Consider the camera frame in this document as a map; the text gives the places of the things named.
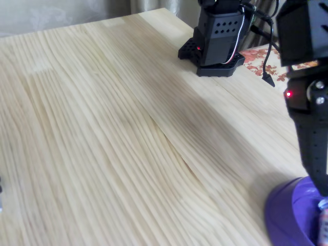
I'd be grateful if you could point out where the white candy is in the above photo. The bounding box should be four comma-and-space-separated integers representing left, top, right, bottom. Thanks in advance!
317, 197, 328, 245

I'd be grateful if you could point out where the floral patterned cloth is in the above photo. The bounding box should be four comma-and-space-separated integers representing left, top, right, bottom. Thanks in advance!
238, 43, 320, 83

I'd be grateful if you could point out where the black cable with pointed plug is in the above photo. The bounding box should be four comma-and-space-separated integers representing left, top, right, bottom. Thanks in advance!
261, 0, 280, 88

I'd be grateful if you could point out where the thick black cable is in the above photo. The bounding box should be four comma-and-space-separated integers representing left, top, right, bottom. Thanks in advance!
250, 23, 281, 51

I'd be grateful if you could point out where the purple plastic bowl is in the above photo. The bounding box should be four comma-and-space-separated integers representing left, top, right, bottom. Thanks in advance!
264, 176, 328, 246

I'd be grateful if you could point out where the white red servo wire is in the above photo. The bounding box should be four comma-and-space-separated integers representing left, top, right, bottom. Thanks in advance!
220, 4, 246, 65

